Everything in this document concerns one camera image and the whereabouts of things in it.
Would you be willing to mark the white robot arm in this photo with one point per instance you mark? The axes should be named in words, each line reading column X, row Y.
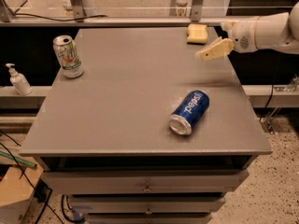
column 279, row 32

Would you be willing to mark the white 7up can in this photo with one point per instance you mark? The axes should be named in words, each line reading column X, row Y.
column 67, row 55

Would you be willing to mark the blue pepsi can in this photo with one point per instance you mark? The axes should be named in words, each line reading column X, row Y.
column 189, row 112

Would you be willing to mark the right metal bracket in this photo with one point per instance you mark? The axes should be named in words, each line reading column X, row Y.
column 196, row 10

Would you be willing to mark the grey drawer cabinet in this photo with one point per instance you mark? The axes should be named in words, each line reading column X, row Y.
column 115, row 117

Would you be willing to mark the top grey drawer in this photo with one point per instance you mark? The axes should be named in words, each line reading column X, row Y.
column 148, row 182

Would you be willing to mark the metal bracket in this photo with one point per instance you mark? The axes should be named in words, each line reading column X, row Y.
column 196, row 10
column 78, row 10

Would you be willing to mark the grey metal rail shelf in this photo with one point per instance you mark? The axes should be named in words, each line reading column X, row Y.
column 25, row 21

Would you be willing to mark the grey drawer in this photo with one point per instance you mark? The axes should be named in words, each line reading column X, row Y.
column 148, row 219
column 147, row 204
column 148, row 182

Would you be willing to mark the green rod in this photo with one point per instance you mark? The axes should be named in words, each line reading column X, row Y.
column 18, row 160

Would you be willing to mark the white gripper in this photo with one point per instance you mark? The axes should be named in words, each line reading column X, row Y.
column 242, row 35

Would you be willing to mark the left metal bracket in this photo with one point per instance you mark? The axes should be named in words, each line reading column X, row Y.
column 78, row 10

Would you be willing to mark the yellow sponge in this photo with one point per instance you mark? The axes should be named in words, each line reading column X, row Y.
column 197, row 34

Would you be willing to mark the white pump bottle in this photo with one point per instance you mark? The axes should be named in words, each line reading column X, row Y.
column 18, row 80

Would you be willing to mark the cardboard box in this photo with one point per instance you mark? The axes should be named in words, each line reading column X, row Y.
column 16, row 193

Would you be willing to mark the middle grey drawer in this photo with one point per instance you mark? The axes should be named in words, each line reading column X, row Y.
column 147, row 204

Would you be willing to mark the bottom grey drawer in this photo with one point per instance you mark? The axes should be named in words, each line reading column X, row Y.
column 148, row 219

